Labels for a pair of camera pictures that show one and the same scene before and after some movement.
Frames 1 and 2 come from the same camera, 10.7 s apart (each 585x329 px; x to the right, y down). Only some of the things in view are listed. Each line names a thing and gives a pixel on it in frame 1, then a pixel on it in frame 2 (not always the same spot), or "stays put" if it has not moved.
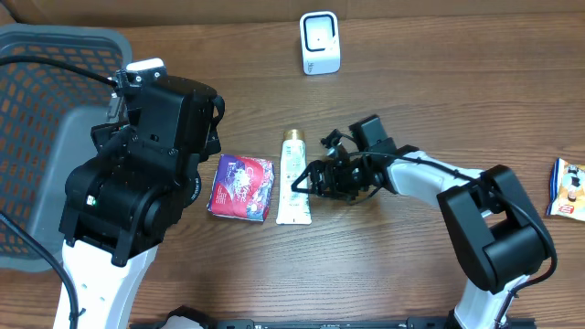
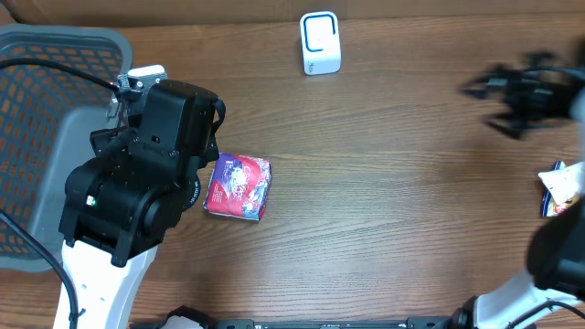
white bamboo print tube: x=293 y=206 → x=565 y=181
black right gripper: x=332 y=184 → x=500 y=78
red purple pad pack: x=242 y=188 stays put
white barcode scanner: x=321 y=45 stays put
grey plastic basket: x=47 y=116 stays put
